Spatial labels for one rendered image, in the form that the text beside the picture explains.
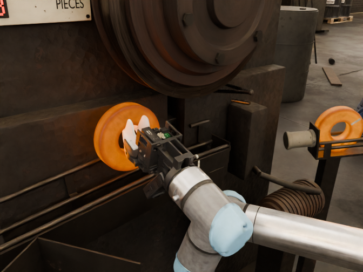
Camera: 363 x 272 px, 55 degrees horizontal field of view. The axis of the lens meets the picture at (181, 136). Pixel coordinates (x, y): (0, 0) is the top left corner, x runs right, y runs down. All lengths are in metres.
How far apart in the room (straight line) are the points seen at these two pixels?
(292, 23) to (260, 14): 2.67
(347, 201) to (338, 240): 1.54
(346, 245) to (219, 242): 0.24
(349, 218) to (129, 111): 1.57
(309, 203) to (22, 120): 0.87
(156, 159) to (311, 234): 0.32
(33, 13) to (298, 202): 0.89
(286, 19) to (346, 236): 2.93
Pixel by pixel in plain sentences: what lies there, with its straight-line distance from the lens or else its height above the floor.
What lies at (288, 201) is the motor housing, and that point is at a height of 0.53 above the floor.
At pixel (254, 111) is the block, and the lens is 1.04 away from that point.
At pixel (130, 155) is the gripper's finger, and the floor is 0.83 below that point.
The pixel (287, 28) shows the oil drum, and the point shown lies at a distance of 3.51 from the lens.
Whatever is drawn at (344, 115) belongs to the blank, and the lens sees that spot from 1.22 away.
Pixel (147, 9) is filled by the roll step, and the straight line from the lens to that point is 0.71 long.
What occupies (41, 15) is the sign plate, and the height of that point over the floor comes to 1.07.
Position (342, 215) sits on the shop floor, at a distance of 2.11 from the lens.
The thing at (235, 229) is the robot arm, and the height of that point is 0.80.
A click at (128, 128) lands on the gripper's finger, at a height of 0.86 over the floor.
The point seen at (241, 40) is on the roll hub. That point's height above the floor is 1.02.
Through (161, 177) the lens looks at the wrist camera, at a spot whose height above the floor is 0.81.
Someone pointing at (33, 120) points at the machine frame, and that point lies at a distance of 0.80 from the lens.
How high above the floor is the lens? 1.15
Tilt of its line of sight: 25 degrees down
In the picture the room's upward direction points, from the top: 1 degrees clockwise
